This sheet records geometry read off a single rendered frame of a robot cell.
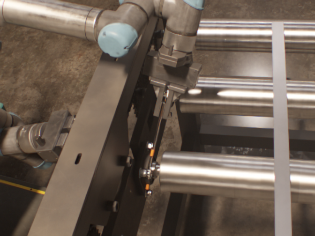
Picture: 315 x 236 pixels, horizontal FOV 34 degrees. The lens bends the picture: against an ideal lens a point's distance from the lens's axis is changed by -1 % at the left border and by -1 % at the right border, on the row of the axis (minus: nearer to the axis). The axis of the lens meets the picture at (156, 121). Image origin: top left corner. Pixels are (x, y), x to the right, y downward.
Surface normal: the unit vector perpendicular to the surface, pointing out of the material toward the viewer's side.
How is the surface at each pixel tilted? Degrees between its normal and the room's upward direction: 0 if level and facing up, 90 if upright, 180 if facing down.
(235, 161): 3
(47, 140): 15
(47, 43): 0
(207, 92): 31
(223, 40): 70
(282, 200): 0
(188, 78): 64
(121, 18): 9
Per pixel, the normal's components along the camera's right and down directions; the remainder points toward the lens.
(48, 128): -0.40, -0.62
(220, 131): -0.15, -0.66
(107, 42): -0.38, 0.72
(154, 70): -0.25, 0.38
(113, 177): 0.97, 0.05
